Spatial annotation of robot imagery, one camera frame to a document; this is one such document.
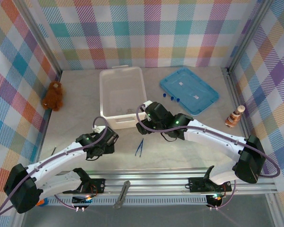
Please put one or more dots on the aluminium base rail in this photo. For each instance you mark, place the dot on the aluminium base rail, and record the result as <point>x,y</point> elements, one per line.
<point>156,175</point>

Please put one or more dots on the small circuit board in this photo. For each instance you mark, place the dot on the small circuit board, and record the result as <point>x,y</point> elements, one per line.
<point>215,198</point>
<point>81,199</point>

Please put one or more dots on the grey utility knife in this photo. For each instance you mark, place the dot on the grey utility knife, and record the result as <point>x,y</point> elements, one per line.
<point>123,191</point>

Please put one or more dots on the orange and blue small object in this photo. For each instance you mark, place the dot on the orange and blue small object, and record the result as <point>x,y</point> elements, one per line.
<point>42,202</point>

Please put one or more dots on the blue plastic bin lid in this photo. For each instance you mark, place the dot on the blue plastic bin lid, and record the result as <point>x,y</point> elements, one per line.
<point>189,87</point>

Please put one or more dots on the blue plastic tweezers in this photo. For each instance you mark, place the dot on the blue plastic tweezers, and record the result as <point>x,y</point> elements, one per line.
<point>142,143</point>

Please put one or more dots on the aluminium frame post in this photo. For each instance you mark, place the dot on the aluminium frame post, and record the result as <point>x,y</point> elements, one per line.
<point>248,35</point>
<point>38,35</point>

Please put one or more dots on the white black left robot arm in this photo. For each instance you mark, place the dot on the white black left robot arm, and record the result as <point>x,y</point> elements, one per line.
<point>56,157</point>

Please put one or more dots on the brown plush toy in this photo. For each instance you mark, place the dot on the brown plush toy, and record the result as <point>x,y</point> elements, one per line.
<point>53,95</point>

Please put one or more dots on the white plastic storage bin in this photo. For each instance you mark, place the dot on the white plastic storage bin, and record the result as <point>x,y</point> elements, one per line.
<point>120,89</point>

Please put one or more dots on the clear test tube blue cap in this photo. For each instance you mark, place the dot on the clear test tube blue cap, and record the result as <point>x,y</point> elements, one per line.
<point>172,98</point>
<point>178,100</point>
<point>164,95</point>

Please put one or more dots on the brown bottle with tan cap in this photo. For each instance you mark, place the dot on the brown bottle with tan cap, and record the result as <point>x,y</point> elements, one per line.
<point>233,118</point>

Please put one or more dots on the thin dark stick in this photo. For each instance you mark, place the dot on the thin dark stick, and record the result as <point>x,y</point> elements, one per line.
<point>54,150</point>

